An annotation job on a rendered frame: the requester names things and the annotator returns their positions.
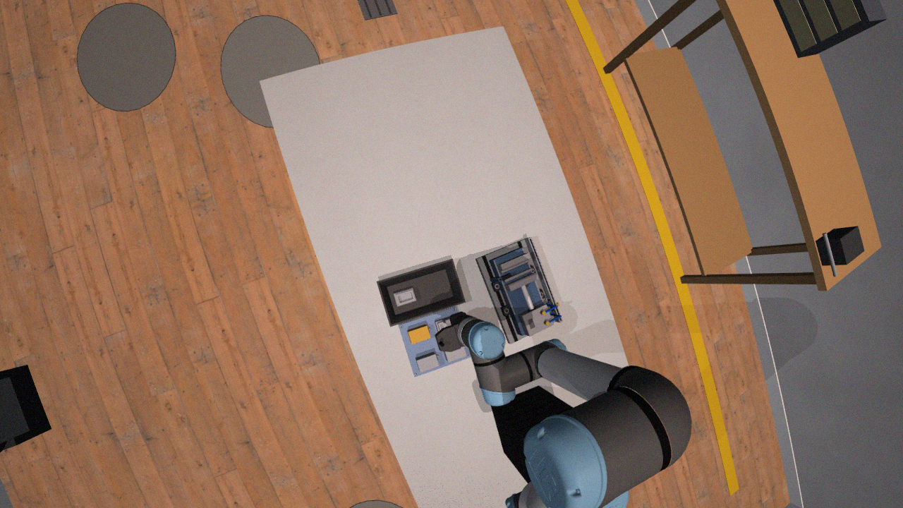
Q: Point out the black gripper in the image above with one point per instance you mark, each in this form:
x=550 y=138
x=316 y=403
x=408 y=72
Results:
x=449 y=338

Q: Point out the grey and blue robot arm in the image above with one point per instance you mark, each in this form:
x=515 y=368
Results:
x=594 y=453

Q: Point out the orange rectangular block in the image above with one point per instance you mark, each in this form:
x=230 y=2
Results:
x=418 y=334

